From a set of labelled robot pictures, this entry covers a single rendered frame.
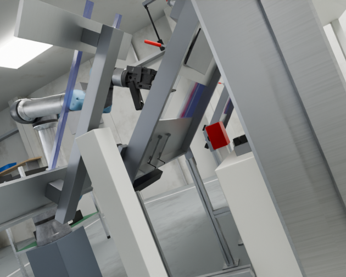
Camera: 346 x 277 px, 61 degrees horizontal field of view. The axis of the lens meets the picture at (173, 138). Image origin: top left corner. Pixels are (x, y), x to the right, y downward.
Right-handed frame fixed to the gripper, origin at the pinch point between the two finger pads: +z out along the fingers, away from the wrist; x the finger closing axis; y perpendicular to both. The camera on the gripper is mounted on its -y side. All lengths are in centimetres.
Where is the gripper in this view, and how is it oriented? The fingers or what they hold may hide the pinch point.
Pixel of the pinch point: (171, 91)
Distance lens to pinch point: 113.9
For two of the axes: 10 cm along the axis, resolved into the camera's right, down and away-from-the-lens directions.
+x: 3.1, -0.9, 9.5
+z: 9.4, 2.0, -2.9
